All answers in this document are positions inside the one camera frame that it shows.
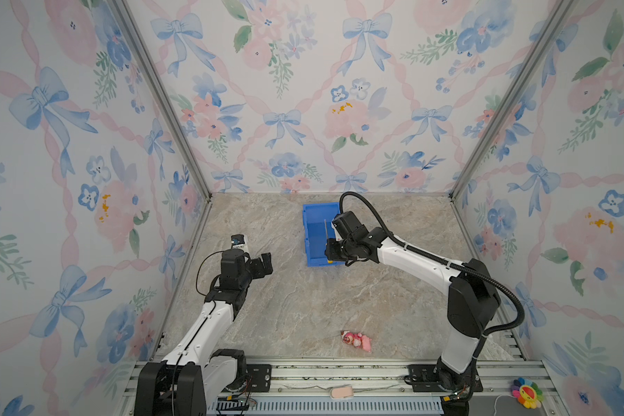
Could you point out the pink eraser block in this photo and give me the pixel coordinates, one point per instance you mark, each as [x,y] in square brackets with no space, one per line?
[342,393]

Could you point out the blue plastic bin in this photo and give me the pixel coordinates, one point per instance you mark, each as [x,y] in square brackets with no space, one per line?
[313,217]

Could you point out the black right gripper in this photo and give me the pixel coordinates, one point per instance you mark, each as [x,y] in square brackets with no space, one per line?
[330,250]

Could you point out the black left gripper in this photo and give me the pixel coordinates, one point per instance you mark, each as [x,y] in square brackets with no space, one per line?
[259,270]

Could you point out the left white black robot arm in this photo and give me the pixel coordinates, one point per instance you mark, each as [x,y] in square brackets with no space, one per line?
[195,372]

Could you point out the aluminium corner post right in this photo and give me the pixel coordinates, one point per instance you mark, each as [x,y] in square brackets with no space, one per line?
[535,57]

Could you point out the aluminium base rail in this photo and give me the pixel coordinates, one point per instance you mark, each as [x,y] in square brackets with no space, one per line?
[382,387]

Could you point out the colourful flower toy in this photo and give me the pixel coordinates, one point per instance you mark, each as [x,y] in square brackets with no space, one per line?
[527,393]

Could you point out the aluminium corner post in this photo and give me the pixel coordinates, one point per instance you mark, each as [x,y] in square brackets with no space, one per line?
[127,23]
[535,57]

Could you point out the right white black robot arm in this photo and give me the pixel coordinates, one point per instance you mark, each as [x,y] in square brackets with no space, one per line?
[472,302]

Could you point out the aluminium corner post left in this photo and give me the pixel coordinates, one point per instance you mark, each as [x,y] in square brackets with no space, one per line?
[127,23]

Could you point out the pink plush toy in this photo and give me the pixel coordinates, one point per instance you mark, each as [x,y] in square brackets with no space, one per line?
[357,340]

